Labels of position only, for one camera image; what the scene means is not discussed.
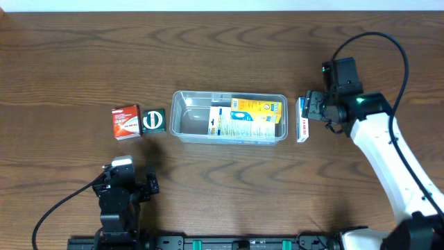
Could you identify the dark green small box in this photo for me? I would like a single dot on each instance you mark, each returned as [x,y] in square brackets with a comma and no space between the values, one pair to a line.
[153,121]

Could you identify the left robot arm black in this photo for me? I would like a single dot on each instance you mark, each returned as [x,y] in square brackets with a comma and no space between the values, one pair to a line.
[120,196]

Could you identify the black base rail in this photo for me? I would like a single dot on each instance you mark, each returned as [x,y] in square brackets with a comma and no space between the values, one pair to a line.
[232,243]

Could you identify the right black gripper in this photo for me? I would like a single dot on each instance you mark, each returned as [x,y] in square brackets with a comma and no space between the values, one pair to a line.
[313,106]

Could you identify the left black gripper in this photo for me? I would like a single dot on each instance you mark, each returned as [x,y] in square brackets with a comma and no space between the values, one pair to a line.
[149,185]

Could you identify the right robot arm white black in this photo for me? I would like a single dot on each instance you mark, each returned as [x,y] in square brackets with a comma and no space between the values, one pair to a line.
[367,118]

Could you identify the yellow box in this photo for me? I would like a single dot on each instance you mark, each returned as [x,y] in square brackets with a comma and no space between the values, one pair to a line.
[256,110]

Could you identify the clear plastic container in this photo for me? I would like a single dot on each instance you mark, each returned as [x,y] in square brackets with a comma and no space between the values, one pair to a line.
[190,112]

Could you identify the slim white blue box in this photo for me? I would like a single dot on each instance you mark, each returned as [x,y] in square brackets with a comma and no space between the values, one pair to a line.
[302,124]

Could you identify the red orange small box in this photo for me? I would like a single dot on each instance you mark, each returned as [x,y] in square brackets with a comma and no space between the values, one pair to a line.
[126,122]

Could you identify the large blue white box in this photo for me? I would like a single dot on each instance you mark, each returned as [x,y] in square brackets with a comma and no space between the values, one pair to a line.
[222,124]

